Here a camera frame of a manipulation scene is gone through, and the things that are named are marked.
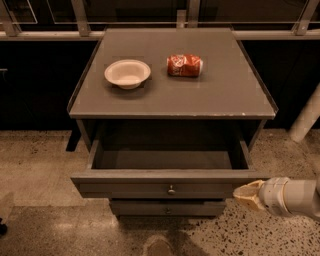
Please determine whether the white paper bowl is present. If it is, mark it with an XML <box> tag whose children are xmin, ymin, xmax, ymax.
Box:
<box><xmin>104</xmin><ymin>59</ymin><xmax>151</xmax><ymax>89</ymax></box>

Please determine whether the white pillar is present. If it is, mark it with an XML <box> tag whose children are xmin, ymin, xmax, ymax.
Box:
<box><xmin>289</xmin><ymin>83</ymin><xmax>320</xmax><ymax>142</ymax></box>

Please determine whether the crushed red soda can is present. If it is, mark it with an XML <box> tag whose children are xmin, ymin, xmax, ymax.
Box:
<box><xmin>167</xmin><ymin>54</ymin><xmax>203</xmax><ymax>77</ymax></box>

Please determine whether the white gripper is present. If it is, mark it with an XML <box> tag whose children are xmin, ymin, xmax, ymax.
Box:
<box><xmin>233</xmin><ymin>177</ymin><xmax>291</xmax><ymax>217</ymax></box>

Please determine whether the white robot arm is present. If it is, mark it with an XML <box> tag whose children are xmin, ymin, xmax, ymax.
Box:
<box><xmin>233</xmin><ymin>177</ymin><xmax>320</xmax><ymax>221</ymax></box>

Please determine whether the grey top drawer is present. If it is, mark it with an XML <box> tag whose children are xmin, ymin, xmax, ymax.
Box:
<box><xmin>71</xmin><ymin>140</ymin><xmax>268</xmax><ymax>200</ymax></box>

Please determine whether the grey drawer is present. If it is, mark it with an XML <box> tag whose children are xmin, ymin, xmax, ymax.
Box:
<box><xmin>71</xmin><ymin>140</ymin><xmax>268</xmax><ymax>200</ymax></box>
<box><xmin>109</xmin><ymin>199</ymin><xmax>226</xmax><ymax>217</ymax></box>

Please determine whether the grey drawer cabinet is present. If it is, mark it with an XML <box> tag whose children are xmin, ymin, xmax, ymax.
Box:
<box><xmin>66</xmin><ymin>27</ymin><xmax>279</xmax><ymax>219</ymax></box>

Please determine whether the grey bottom drawer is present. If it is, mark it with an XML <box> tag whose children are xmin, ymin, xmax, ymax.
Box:
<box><xmin>109</xmin><ymin>199</ymin><xmax>226</xmax><ymax>217</ymax></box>

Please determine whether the metal window railing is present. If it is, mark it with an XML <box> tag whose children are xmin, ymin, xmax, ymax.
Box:
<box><xmin>0</xmin><ymin>0</ymin><xmax>320</xmax><ymax>40</ymax></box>

